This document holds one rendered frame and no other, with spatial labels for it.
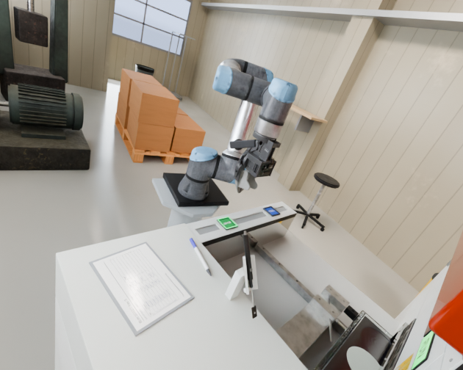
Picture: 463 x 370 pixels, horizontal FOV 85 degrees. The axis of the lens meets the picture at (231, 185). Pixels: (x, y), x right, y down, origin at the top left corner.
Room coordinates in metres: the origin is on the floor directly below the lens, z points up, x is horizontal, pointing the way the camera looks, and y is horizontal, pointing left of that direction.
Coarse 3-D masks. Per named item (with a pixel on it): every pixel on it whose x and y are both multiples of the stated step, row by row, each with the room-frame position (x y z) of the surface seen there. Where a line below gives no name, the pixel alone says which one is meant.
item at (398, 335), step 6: (408, 324) 0.60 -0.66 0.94; (402, 330) 0.57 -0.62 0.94; (396, 336) 0.56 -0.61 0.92; (402, 336) 0.54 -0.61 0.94; (396, 342) 0.52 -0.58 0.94; (390, 348) 0.50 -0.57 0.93; (396, 348) 0.50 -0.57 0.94; (390, 354) 0.47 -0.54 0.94; (384, 360) 0.46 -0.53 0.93; (390, 360) 0.45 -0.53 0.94; (384, 366) 0.43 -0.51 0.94
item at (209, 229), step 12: (276, 204) 1.03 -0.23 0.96; (228, 216) 0.80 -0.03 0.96; (240, 216) 0.83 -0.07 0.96; (252, 216) 0.86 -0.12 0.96; (264, 216) 0.90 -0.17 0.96; (276, 216) 0.93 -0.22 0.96; (192, 228) 0.65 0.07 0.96; (204, 228) 0.68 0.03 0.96; (216, 228) 0.70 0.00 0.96; (240, 228) 0.75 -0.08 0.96; (204, 240) 0.62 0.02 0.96
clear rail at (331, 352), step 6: (360, 312) 0.63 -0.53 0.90; (360, 318) 0.60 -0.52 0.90; (354, 324) 0.56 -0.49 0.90; (348, 330) 0.53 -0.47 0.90; (342, 336) 0.51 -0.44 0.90; (336, 342) 0.48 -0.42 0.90; (342, 342) 0.49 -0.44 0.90; (336, 348) 0.46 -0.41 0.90; (330, 354) 0.44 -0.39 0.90; (324, 360) 0.42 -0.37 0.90; (318, 366) 0.40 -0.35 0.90; (324, 366) 0.41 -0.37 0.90
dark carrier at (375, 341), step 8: (368, 320) 0.60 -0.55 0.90; (360, 328) 0.56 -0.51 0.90; (368, 328) 0.57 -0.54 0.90; (376, 328) 0.58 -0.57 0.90; (352, 336) 0.52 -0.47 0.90; (360, 336) 0.53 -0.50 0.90; (368, 336) 0.54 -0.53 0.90; (376, 336) 0.55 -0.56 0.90; (384, 336) 0.56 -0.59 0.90; (344, 344) 0.48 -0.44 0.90; (352, 344) 0.49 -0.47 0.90; (360, 344) 0.50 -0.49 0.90; (368, 344) 0.51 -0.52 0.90; (376, 344) 0.52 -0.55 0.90; (384, 344) 0.53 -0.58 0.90; (344, 352) 0.46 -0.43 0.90; (376, 352) 0.50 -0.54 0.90; (384, 352) 0.51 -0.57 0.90; (336, 360) 0.43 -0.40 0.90; (344, 360) 0.44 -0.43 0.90; (376, 360) 0.47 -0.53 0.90; (328, 368) 0.40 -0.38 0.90; (336, 368) 0.41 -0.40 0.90; (344, 368) 0.42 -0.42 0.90
